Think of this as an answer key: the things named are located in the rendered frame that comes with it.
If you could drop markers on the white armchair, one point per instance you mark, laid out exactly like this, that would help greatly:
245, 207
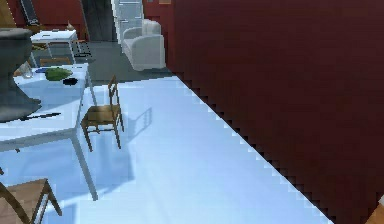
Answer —
143, 46

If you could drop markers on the wooden chair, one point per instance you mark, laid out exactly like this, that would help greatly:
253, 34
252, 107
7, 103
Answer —
23, 200
103, 113

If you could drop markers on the black bowl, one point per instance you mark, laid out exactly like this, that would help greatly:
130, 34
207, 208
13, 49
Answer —
70, 81

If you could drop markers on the white dining table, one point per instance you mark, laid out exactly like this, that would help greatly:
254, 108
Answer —
50, 100

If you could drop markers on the black knife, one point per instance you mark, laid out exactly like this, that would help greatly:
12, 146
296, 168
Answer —
40, 116

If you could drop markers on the white side table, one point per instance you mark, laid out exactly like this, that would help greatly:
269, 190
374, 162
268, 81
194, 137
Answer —
55, 37

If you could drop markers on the blue plate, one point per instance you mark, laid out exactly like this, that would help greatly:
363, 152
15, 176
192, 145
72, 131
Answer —
41, 70

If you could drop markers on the clear glass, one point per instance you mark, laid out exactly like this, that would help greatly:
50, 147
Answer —
26, 70

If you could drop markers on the wooden furniture corner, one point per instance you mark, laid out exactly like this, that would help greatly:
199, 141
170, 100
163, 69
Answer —
377, 213

